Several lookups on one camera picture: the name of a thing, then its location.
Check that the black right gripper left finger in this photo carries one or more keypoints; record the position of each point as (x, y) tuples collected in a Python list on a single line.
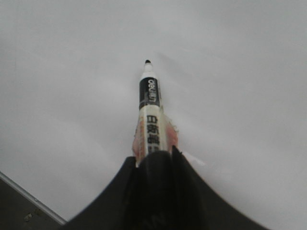
[(125, 204)]

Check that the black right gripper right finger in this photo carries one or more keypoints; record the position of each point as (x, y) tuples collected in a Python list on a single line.
[(175, 197)]

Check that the black and white whiteboard marker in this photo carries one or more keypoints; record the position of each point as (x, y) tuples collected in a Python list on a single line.
[(154, 131)]

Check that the white whiteboard with aluminium frame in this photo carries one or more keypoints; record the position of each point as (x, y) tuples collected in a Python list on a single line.
[(233, 78)]

